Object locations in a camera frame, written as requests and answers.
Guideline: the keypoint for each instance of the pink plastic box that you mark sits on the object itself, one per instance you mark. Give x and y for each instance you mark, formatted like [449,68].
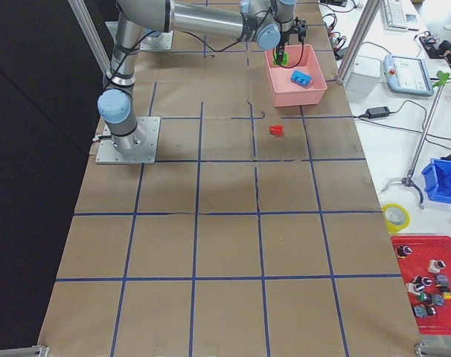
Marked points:
[283,91]

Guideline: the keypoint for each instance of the green toy block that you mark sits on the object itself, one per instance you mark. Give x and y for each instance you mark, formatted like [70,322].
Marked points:
[280,59]

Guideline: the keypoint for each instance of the red toy block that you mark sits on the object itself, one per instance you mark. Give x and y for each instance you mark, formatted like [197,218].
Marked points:
[276,130]

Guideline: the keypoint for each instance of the white keyboard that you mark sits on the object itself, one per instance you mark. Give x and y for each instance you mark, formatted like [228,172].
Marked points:
[394,16]

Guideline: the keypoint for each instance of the black power adapter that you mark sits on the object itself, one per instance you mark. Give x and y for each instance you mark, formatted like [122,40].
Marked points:
[377,112]

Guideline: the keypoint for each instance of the aluminium frame post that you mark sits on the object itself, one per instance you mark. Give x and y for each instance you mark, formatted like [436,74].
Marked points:
[367,17]

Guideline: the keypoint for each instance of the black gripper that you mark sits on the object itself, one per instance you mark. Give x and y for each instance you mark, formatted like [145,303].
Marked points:
[280,47]

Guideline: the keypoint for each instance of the white box device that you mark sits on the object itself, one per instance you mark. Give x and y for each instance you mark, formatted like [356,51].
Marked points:
[365,75]

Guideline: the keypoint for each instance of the green handled reacher grabber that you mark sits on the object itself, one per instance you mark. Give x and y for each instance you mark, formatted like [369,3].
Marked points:
[407,180]

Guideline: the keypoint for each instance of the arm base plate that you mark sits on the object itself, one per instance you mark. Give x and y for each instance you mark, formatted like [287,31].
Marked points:
[138,148]
[157,42]

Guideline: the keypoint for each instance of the teach pendant tablet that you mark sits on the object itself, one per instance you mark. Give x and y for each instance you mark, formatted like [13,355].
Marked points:
[407,75]

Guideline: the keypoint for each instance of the blue storage bin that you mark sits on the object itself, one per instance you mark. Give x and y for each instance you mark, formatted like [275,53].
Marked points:
[437,176]

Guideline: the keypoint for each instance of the red parts tray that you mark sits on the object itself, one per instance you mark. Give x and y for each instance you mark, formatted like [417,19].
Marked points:
[425,265]

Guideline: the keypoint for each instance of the blue toy block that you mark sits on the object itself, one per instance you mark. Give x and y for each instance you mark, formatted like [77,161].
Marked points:
[301,78]

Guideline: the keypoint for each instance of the yellow tape roll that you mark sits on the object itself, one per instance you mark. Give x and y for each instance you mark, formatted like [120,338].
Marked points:
[396,217]

